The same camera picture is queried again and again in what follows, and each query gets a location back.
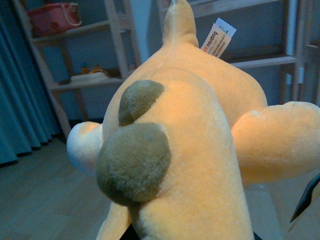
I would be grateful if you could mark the cream bowl on shelf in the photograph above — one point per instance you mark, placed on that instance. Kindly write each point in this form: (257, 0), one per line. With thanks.
(90, 77)

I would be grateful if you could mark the red storage basket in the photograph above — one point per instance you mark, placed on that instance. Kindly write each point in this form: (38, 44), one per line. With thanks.
(54, 18)

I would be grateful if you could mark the left wooden shelf unit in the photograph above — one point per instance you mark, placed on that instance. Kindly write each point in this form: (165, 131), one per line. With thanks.
(107, 37)

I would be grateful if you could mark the wooden shelf unit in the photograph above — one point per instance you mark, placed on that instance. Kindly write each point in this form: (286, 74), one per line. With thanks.
(276, 41)
(107, 37)

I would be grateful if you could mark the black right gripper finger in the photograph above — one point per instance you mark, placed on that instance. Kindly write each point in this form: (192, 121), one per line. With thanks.
(310, 194)

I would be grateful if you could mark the teal curtain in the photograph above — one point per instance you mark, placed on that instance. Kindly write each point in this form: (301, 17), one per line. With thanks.
(27, 119)

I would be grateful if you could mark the right wooden shelf unit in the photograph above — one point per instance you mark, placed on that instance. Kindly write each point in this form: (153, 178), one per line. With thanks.
(276, 41)

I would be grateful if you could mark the yellow orange small toy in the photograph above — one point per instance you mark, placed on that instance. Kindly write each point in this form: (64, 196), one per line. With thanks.
(84, 70)

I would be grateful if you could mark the yellow plush dinosaur toy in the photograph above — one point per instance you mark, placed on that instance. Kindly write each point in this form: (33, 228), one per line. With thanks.
(182, 137)

